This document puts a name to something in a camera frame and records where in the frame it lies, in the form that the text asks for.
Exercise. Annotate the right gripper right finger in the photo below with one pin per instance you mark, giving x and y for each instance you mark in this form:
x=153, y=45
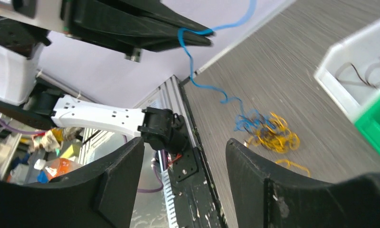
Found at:
x=267, y=195

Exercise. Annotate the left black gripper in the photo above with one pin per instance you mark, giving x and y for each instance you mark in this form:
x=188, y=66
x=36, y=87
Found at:
x=133, y=25

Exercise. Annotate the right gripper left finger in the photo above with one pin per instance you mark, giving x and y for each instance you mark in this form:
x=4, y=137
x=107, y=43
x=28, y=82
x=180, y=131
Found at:
x=100, y=194

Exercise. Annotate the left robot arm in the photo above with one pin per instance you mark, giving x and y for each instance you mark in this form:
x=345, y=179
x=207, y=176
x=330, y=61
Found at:
x=21, y=45

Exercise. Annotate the orange drink bottle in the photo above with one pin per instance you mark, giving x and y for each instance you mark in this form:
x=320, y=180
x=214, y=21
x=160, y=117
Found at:
x=54, y=168

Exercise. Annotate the green plastic bin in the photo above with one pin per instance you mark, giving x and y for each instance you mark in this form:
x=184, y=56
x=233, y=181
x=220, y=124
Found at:
x=368, y=122

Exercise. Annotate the white plastic bin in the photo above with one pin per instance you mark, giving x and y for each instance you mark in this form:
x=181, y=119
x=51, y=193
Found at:
x=350, y=70

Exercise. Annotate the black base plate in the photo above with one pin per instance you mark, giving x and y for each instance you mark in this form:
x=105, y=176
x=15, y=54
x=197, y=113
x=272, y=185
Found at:
x=191, y=198

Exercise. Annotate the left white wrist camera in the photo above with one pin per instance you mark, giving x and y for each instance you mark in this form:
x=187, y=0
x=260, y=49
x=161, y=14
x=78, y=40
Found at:
x=40, y=13

